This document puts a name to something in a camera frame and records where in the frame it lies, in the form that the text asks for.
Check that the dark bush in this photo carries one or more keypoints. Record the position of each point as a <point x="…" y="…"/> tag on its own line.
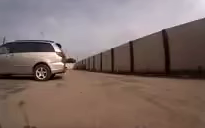
<point x="70" y="60"/>

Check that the silver minivan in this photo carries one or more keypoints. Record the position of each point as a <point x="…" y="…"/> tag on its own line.
<point x="23" y="60"/>

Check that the long grey panel fence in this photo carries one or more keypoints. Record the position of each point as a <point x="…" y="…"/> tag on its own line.
<point x="150" y="55"/>

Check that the brown dirt road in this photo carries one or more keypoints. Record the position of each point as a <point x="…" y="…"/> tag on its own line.
<point x="100" y="100"/>

